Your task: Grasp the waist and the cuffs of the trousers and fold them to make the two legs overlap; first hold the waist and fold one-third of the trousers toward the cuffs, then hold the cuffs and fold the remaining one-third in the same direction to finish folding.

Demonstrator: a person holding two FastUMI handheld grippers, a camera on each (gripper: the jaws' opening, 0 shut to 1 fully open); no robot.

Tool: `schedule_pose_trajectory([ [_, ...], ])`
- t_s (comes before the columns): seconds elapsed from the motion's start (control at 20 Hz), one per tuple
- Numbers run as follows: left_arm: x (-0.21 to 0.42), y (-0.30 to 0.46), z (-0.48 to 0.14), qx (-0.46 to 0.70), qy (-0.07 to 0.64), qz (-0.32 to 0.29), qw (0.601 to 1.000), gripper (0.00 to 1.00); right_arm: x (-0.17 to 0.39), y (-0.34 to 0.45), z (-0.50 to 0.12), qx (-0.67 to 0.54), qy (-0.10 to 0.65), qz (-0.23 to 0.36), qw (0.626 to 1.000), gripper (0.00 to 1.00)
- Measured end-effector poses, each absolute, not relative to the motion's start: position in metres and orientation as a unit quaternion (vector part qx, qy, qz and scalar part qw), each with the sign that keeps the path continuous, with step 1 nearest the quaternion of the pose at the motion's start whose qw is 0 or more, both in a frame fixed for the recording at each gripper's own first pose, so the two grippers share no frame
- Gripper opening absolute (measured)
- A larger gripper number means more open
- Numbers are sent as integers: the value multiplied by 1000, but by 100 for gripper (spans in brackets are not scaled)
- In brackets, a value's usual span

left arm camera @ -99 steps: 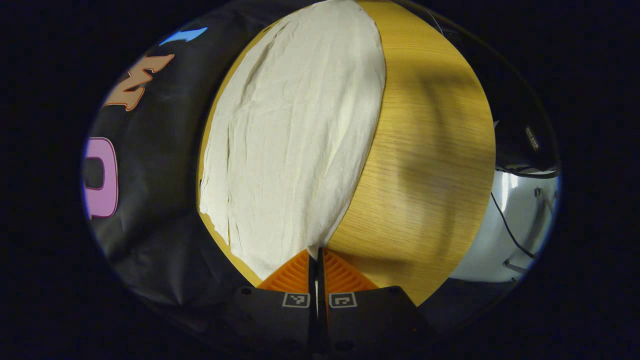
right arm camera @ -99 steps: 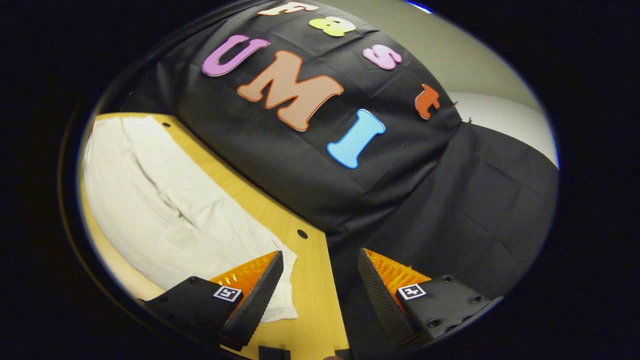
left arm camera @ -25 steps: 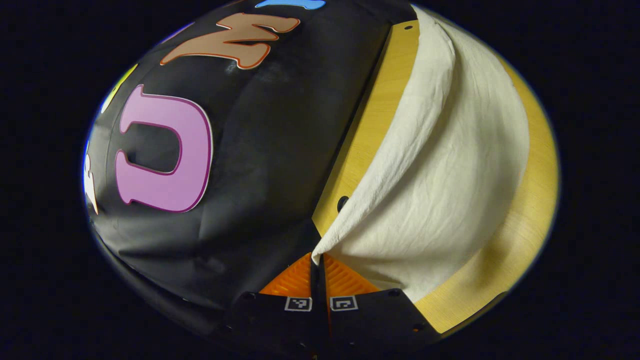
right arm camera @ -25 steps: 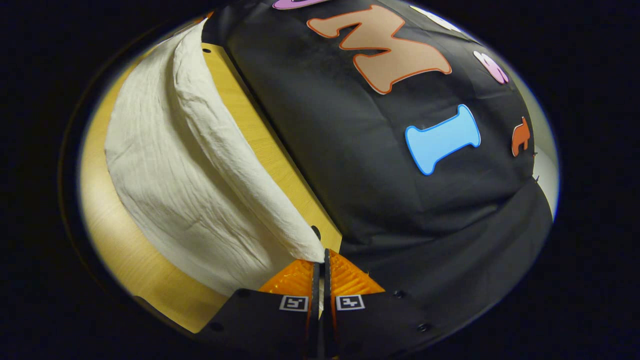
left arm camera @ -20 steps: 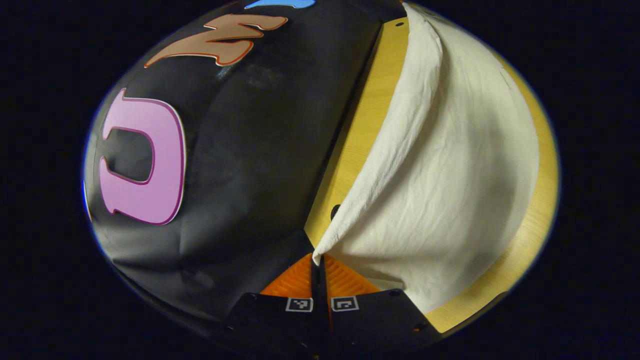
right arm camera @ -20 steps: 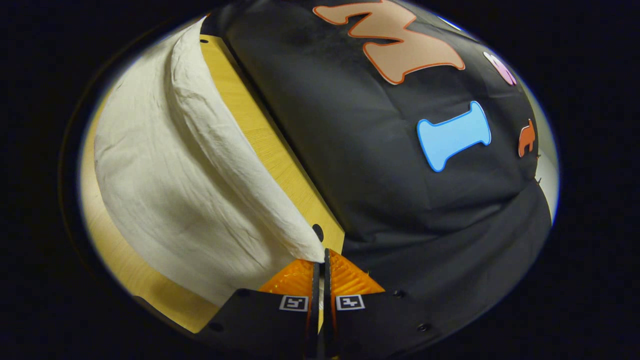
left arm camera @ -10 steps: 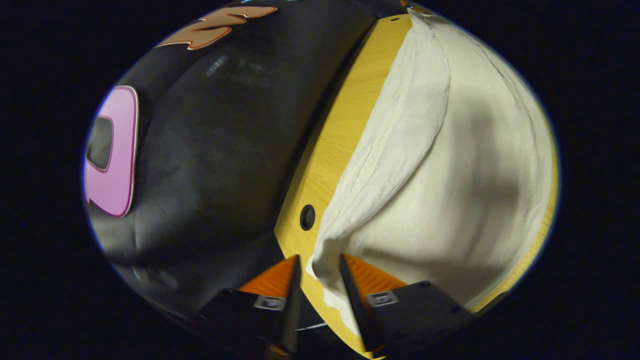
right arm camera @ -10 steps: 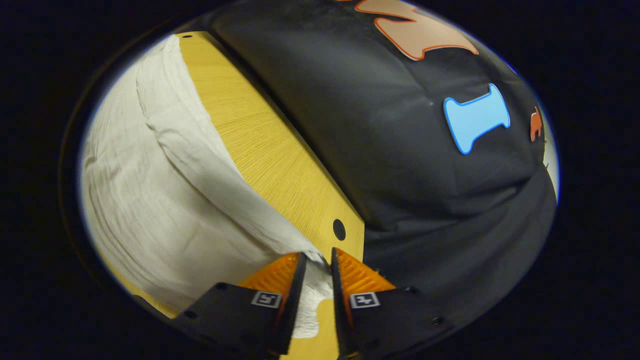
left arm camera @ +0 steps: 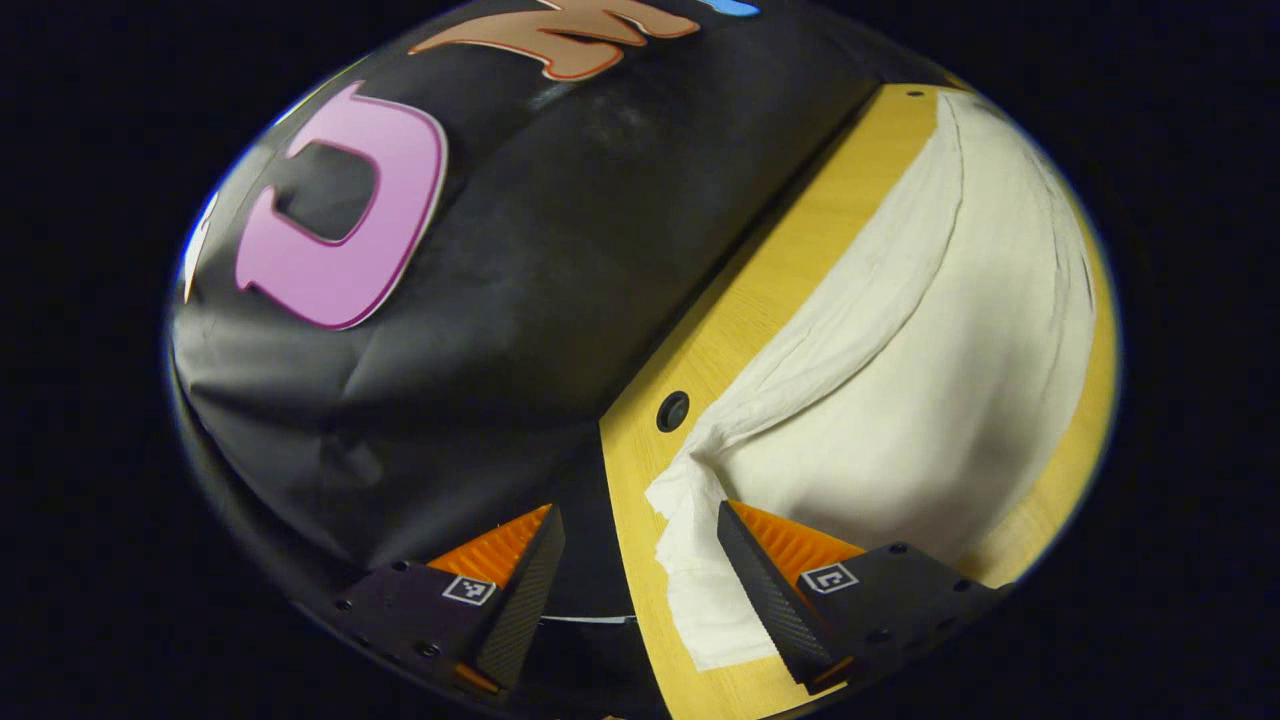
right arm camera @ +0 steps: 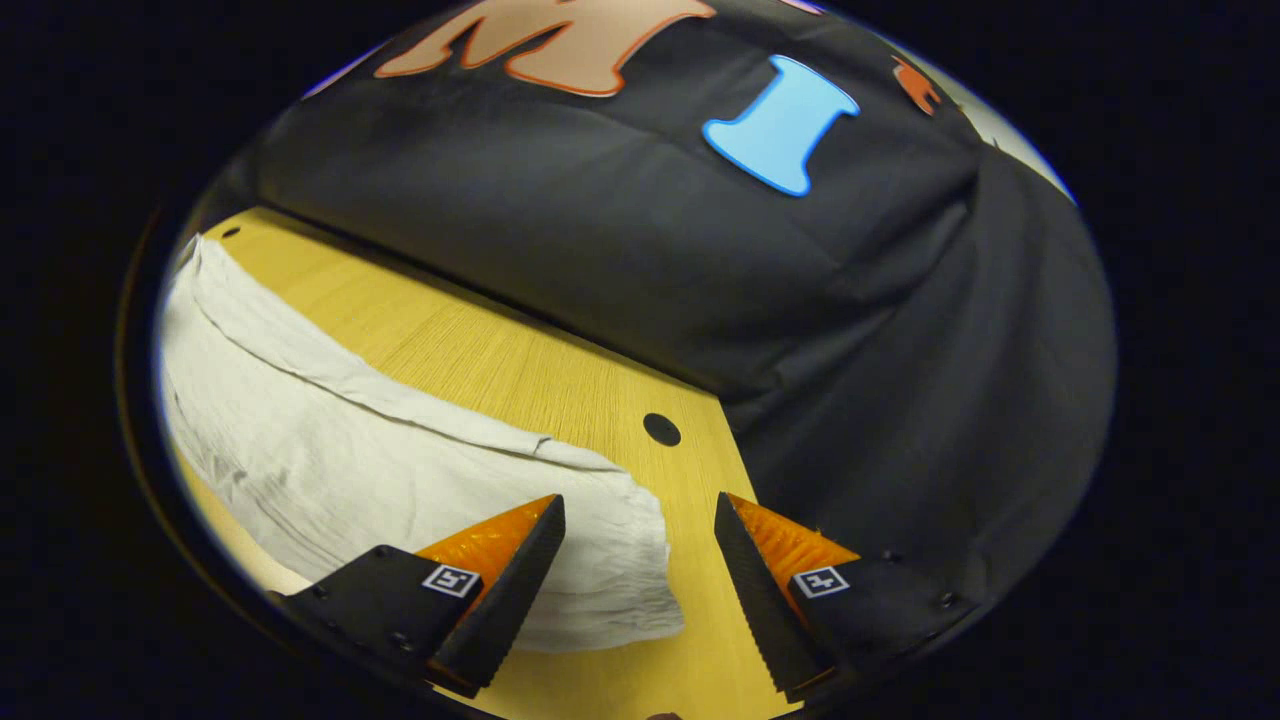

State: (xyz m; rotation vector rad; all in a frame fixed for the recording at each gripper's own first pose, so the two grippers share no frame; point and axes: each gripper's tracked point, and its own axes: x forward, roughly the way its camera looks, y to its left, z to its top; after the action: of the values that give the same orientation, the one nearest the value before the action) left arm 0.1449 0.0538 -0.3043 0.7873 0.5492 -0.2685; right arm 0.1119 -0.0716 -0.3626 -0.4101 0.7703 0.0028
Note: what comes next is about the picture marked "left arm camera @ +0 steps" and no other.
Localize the black backdrop cloth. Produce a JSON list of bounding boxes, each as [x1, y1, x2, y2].
[[165, 0, 961, 701]]

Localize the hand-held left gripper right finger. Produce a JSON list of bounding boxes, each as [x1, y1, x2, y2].
[[716, 500, 1016, 696]]

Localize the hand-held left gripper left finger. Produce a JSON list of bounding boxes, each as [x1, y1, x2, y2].
[[335, 503, 566, 696]]

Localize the cream white jeans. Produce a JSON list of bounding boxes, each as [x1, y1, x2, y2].
[[645, 90, 1099, 673]]

